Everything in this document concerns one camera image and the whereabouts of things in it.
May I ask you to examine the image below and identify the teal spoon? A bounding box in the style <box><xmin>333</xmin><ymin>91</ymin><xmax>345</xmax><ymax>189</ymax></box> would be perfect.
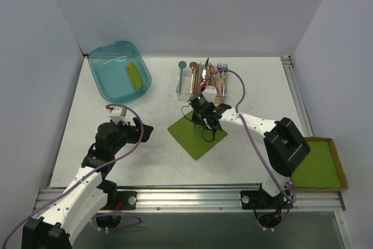
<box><xmin>192</xmin><ymin>124</ymin><xmax>197</xmax><ymax>138</ymax></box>
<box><xmin>178</xmin><ymin>61</ymin><xmax>187</xmax><ymax>93</ymax></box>

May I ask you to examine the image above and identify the green paper napkin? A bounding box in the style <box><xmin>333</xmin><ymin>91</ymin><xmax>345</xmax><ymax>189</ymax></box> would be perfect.
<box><xmin>168</xmin><ymin>117</ymin><xmax>228</xmax><ymax>160</ymax></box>

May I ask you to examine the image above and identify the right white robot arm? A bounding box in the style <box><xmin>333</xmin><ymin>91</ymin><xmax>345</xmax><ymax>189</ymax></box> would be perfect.
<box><xmin>188</xmin><ymin>93</ymin><xmax>311</xmax><ymax>208</ymax></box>

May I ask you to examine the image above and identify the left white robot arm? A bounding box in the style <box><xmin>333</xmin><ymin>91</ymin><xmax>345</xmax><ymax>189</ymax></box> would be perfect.
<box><xmin>21</xmin><ymin>118</ymin><xmax>154</xmax><ymax>248</ymax></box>

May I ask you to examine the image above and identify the rolled green napkin bundle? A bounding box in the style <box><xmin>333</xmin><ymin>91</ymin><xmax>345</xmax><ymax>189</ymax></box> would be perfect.
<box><xmin>126</xmin><ymin>62</ymin><xmax>143</xmax><ymax>91</ymax></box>

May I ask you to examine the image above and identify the green napkin stack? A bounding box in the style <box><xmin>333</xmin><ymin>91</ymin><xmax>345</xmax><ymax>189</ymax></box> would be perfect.
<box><xmin>291</xmin><ymin>141</ymin><xmax>342</xmax><ymax>190</ymax></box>

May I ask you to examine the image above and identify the cardboard napkin tray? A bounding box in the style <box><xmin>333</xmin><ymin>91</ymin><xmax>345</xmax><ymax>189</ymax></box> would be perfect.
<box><xmin>295</xmin><ymin>136</ymin><xmax>348</xmax><ymax>192</ymax></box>

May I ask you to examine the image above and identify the clear cutlery organizer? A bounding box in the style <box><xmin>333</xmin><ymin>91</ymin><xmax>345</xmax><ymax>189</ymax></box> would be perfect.
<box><xmin>176</xmin><ymin>61</ymin><xmax>228</xmax><ymax>104</ymax></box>

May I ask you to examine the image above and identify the copper spoon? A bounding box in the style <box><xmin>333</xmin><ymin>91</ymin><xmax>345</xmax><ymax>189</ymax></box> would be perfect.
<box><xmin>189</xmin><ymin>61</ymin><xmax>198</xmax><ymax>94</ymax></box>

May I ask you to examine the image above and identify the black knife in organizer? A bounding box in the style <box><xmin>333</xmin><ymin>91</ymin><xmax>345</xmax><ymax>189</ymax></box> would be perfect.
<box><xmin>202</xmin><ymin>57</ymin><xmax>211</xmax><ymax>87</ymax></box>

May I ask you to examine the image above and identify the blue iridescent fork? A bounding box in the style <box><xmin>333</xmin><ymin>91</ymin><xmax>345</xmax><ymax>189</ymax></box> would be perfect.
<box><xmin>222</xmin><ymin>64</ymin><xmax>228</xmax><ymax>98</ymax></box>

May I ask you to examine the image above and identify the teal spoon in organizer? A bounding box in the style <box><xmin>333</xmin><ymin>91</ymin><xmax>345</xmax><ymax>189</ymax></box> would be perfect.
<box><xmin>178</xmin><ymin>61</ymin><xmax>187</xmax><ymax>93</ymax></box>

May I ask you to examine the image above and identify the teal plastic bin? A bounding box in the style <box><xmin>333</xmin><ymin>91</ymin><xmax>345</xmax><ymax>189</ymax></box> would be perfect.
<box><xmin>88</xmin><ymin>41</ymin><xmax>152</xmax><ymax>103</ymax></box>

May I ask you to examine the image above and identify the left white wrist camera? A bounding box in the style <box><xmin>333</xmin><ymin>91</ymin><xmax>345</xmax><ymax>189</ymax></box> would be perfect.
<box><xmin>108</xmin><ymin>106</ymin><xmax>127</xmax><ymax>125</ymax></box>

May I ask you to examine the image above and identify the aluminium frame rail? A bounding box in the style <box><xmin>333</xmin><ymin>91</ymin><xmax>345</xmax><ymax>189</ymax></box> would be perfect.
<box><xmin>31</xmin><ymin>184</ymin><xmax>346</xmax><ymax>214</ymax></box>

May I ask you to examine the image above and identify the right side aluminium rail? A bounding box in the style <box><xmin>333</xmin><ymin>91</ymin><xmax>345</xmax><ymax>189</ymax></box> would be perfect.
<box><xmin>281</xmin><ymin>56</ymin><xmax>314</xmax><ymax>136</ymax></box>

